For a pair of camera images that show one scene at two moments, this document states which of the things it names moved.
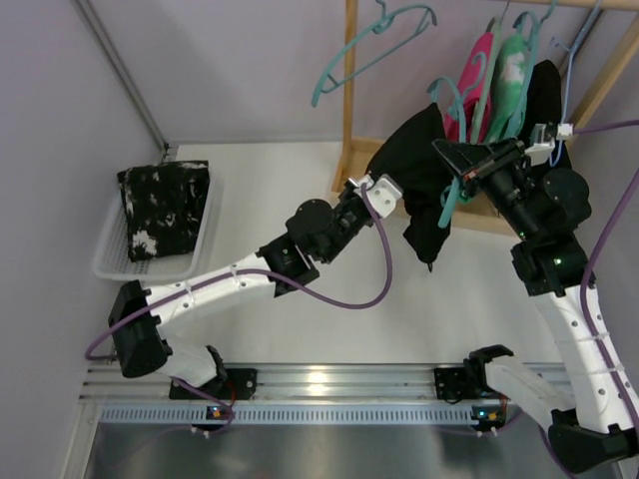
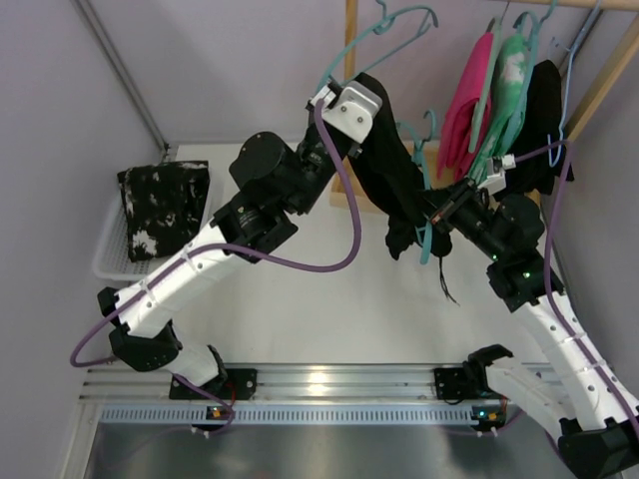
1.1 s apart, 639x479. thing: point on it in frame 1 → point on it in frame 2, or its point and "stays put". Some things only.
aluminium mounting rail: x=283 y=386 stays put
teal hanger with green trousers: x=517 y=127 stays put
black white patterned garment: x=164 y=206 stays put
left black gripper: x=356 y=201 → x=344 y=141
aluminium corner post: x=94 y=26 stays put
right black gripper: x=488 y=163 → x=450 y=205
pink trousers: x=470 y=120 stays put
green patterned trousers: x=509 y=73 stays put
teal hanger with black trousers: x=458 y=108 → x=428 y=132
